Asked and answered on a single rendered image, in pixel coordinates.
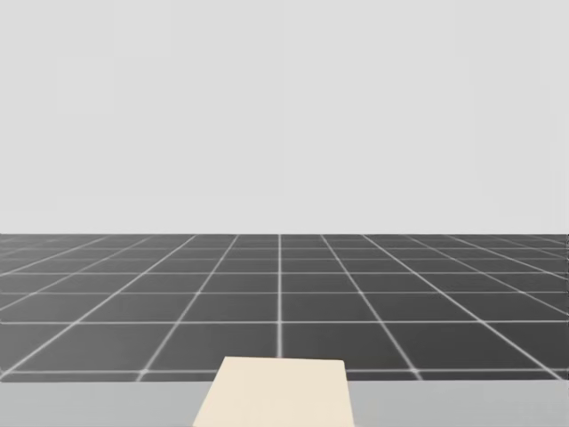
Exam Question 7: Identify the tall board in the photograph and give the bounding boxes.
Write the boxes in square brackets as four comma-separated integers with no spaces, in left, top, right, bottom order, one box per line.
[191,356,357,427]

